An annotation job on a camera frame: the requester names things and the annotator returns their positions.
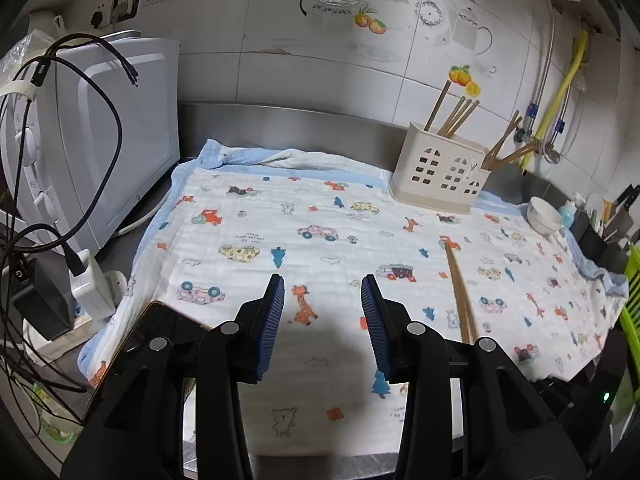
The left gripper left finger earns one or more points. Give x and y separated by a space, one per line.
135 427

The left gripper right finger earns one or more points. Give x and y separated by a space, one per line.
409 352

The green plastic dish rack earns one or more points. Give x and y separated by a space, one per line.
629 317

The printed white cloth mat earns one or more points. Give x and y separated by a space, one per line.
235 216

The white power strip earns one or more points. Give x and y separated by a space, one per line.
95 295

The black utensil container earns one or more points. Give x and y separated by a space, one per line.
607 255

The black power adapter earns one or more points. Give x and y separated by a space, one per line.
40 291

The white ceramic bowl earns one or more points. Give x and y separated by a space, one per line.
542 217

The teal soap bottle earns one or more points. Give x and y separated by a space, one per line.
567 213

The beige plastic utensil holder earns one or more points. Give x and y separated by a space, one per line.
434 172

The white microwave oven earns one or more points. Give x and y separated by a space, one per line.
88 126

